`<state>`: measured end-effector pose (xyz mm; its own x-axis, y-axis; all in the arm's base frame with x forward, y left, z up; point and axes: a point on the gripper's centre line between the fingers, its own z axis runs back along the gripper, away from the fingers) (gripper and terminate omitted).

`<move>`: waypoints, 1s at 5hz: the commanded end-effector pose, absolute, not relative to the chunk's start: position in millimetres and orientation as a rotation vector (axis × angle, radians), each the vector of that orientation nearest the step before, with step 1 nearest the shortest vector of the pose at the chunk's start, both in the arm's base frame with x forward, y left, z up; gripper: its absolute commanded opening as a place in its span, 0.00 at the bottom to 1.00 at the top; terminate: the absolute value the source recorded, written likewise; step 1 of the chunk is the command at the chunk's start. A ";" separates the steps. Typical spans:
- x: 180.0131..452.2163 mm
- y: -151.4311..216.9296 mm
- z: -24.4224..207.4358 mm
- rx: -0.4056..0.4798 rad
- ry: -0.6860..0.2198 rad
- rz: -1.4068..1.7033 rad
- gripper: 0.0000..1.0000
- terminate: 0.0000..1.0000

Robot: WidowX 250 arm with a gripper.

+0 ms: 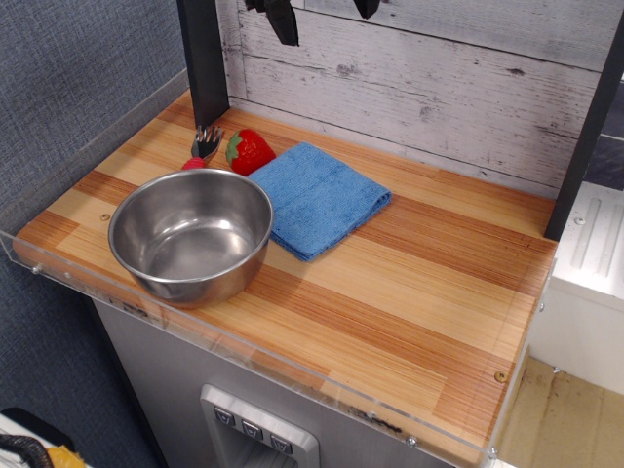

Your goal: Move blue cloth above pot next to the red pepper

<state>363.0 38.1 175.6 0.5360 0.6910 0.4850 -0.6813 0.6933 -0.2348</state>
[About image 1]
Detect blue towel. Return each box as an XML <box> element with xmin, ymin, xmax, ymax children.
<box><xmin>250</xmin><ymin>142</ymin><xmax>392</xmax><ymax>261</ymax></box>

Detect red-handled metal spork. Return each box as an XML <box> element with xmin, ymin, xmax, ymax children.
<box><xmin>182</xmin><ymin>126</ymin><xmax>223</xmax><ymax>170</ymax></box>

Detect clear acrylic table guard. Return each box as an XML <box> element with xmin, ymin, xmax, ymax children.
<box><xmin>1</xmin><ymin>84</ymin><xmax>555</xmax><ymax>467</ymax></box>

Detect black and yellow object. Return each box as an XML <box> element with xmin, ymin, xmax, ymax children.
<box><xmin>1</xmin><ymin>408</ymin><xmax>89</xmax><ymax>468</ymax></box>

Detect black frame post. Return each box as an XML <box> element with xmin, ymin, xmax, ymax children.
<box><xmin>544</xmin><ymin>16</ymin><xmax>623</xmax><ymax>241</ymax></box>
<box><xmin>176</xmin><ymin>0</ymin><xmax>229</xmax><ymax>126</ymax></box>

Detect red toy strawberry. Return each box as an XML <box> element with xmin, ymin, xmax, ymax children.
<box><xmin>225</xmin><ymin>129</ymin><xmax>276</xmax><ymax>176</ymax></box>

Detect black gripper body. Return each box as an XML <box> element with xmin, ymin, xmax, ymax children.
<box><xmin>245</xmin><ymin>0</ymin><xmax>266</xmax><ymax>12</ymax></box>

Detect black right frame post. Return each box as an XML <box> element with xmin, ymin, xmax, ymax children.
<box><xmin>544</xmin><ymin>16</ymin><xmax>623</xmax><ymax>241</ymax></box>

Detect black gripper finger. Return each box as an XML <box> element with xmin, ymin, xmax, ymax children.
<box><xmin>354</xmin><ymin>0</ymin><xmax>381</xmax><ymax>20</ymax></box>
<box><xmin>265</xmin><ymin>0</ymin><xmax>299</xmax><ymax>47</ymax></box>

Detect white toy sink unit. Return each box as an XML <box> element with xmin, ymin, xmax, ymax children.
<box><xmin>528</xmin><ymin>182</ymin><xmax>623</xmax><ymax>394</ymax></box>

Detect silver dispenser button panel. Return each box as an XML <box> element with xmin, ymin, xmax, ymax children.
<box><xmin>200</xmin><ymin>384</ymin><xmax>321</xmax><ymax>467</ymax></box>

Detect black left frame post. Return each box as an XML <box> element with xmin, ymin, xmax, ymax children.
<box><xmin>176</xmin><ymin>0</ymin><xmax>229</xmax><ymax>126</ymax></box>

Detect stainless steel bowl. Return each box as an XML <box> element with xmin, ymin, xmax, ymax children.
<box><xmin>108</xmin><ymin>169</ymin><xmax>274</xmax><ymax>308</ymax></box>

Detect grey toy fridge cabinet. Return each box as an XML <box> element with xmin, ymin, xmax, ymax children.
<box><xmin>96</xmin><ymin>301</ymin><xmax>444</xmax><ymax>467</ymax></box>

